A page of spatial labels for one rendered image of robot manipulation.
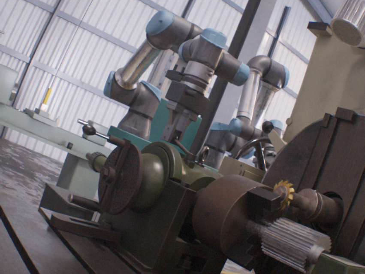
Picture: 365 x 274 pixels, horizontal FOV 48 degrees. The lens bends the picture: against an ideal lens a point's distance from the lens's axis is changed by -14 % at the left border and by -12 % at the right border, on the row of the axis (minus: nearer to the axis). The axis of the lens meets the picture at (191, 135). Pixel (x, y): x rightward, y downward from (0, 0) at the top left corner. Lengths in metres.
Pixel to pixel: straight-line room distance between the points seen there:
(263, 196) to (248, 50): 5.89
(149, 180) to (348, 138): 0.53
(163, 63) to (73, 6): 8.63
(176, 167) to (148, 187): 0.08
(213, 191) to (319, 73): 0.65
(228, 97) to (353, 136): 5.47
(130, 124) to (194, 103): 0.79
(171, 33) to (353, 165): 0.87
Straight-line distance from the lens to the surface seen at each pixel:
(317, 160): 1.24
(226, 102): 6.59
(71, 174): 7.06
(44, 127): 6.76
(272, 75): 2.38
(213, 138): 2.33
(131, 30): 11.42
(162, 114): 2.23
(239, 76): 1.40
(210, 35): 1.26
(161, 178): 1.12
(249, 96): 2.24
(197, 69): 1.24
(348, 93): 1.41
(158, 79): 2.23
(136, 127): 1.99
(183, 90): 1.20
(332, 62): 1.50
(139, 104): 2.01
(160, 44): 1.74
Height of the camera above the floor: 1.29
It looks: 3 degrees up
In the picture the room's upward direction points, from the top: 23 degrees clockwise
